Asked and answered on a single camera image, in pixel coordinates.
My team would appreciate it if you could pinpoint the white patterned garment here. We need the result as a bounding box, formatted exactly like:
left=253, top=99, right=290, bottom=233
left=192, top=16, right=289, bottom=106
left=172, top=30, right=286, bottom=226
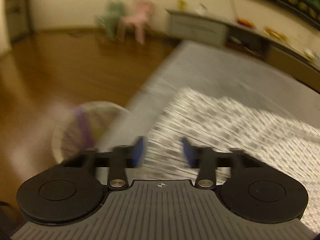
left=133, top=88, right=319, bottom=232

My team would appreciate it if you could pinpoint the white mesh laundry basket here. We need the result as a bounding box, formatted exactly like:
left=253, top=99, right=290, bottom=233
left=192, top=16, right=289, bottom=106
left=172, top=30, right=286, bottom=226
left=52, top=101, right=129, bottom=163

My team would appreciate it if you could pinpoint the long grey tv cabinet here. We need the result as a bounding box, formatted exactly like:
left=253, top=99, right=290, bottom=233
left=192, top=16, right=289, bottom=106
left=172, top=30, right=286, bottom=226
left=167, top=9, right=319, bottom=93

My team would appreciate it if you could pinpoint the orange fruit plate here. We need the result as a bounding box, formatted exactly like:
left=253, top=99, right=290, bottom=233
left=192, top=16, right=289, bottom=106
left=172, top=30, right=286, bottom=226
left=236, top=18, right=255, bottom=29

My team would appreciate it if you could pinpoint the gold ornament set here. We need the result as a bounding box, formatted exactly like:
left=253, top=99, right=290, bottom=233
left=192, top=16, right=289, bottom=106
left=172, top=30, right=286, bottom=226
left=264, top=27, right=287, bottom=42

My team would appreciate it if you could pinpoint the green plastic child chair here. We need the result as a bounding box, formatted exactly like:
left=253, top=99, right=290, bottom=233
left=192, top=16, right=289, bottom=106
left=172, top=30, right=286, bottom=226
left=95, top=0, right=125, bottom=39

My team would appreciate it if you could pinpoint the white power adapter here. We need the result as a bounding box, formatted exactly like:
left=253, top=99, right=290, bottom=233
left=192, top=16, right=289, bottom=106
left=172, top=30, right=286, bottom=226
left=195, top=3, right=207, bottom=16

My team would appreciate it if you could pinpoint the pink plastic child chair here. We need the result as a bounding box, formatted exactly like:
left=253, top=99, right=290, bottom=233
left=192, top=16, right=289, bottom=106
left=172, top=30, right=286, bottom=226
left=118, top=0, right=154, bottom=45

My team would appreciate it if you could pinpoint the yellow cup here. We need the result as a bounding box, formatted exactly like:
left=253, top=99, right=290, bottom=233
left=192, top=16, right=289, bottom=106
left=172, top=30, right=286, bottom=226
left=177, top=0, right=188, bottom=10

